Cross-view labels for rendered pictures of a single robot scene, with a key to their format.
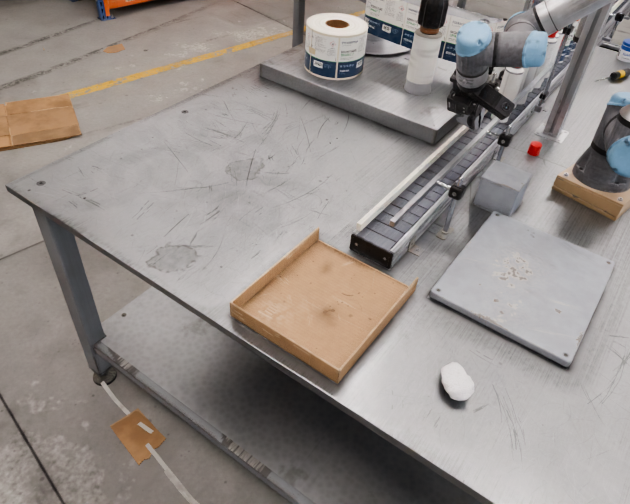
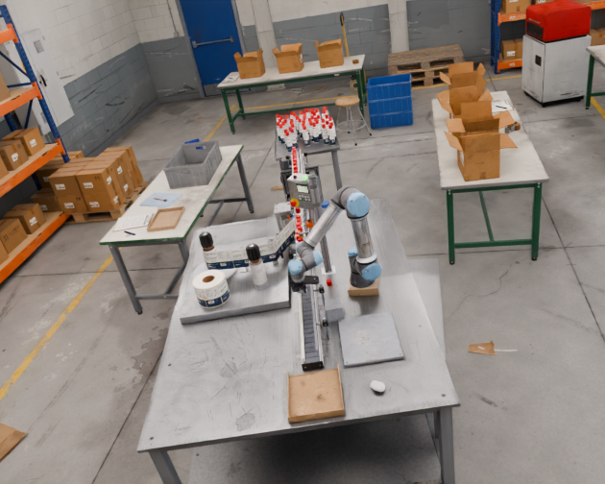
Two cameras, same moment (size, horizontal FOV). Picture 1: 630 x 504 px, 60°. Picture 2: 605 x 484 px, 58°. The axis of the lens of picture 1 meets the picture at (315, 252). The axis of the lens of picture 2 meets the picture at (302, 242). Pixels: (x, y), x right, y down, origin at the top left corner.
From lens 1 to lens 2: 1.69 m
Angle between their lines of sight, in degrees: 26
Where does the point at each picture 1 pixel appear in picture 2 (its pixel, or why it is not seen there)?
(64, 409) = not seen: outside the picture
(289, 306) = (304, 404)
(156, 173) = (195, 399)
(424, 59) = (260, 273)
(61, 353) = not seen: outside the picture
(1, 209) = not seen: outside the picture
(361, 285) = (320, 379)
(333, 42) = (215, 289)
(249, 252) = (270, 399)
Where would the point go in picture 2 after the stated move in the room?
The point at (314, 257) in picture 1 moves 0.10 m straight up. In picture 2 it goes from (295, 382) to (291, 368)
